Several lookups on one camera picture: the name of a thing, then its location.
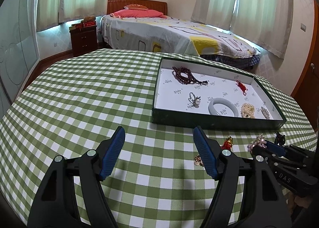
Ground orange patterned pillow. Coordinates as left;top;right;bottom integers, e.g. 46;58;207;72
124;4;148;11

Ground gold chain bracelet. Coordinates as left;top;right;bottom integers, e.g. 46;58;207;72
193;154;205;168

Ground silver rhinestone brooch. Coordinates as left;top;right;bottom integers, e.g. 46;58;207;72
261;107;270;119

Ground wooden headboard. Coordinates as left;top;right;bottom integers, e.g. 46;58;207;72
106;0;168;16

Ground bed with patterned sheet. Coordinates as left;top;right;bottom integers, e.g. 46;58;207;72
99;15;261;69

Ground wall light switch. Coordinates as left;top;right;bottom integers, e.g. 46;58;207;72
301;23;307;31

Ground dark wooden nightstand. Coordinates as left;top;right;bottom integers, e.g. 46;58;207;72
69;25;98;57

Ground red gold tassel charm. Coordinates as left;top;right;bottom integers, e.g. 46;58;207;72
221;136;233;151

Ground green white jewelry tray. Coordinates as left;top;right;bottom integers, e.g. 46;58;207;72
151;57;287;131

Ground brown wooden door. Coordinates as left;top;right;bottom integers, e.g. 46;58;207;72
290;0;319;109

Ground silver pearl ring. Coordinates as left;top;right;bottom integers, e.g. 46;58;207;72
188;92;202;108

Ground dark red bead necklace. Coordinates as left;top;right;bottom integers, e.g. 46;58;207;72
171;66;209;87

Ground green checkered tablecloth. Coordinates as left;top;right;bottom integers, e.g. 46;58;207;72
0;48;317;228

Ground black hair clip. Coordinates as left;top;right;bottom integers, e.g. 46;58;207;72
274;132;286;146

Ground cream pearl bracelet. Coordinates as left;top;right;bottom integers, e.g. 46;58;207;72
240;103;256;119

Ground red boxes on nightstand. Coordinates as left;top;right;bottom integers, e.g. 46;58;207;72
69;16;96;30

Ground right white curtain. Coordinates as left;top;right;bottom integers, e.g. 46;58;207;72
191;0;293;59

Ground frosted glass wardrobe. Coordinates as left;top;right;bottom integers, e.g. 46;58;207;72
1;0;39;116

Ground pale jade bangle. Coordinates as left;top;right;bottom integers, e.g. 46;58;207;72
208;98;239;117

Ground red knot charm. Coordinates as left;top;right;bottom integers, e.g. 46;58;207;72
236;81;248;96

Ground pink pillow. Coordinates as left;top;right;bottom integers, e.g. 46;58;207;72
110;9;167;19

